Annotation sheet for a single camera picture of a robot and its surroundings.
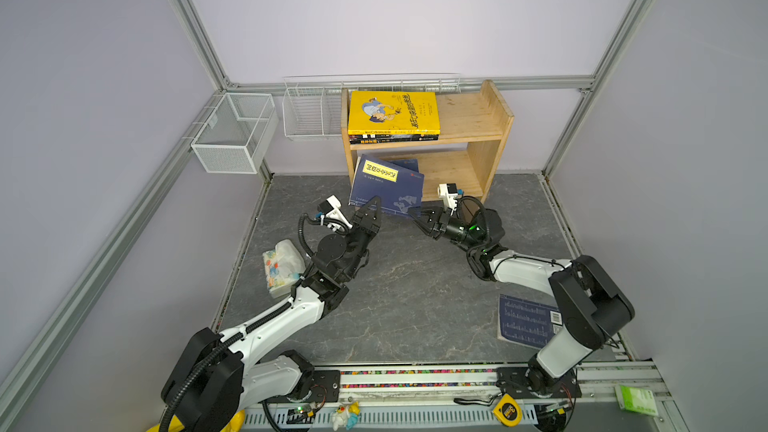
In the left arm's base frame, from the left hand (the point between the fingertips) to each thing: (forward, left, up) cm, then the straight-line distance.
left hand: (385, 202), depth 71 cm
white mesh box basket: (+41, +50, -9) cm, 66 cm away
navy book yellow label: (+5, -4, -2) cm, 7 cm away
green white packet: (-41, -57, -29) cm, 75 cm away
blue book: (+20, -8, -7) cm, 23 cm away
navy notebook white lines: (-21, -38, -31) cm, 54 cm away
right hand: (-2, -5, -4) cm, 7 cm away
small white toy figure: (-39, +12, -28) cm, 50 cm away
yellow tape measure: (-41, -26, -29) cm, 57 cm away
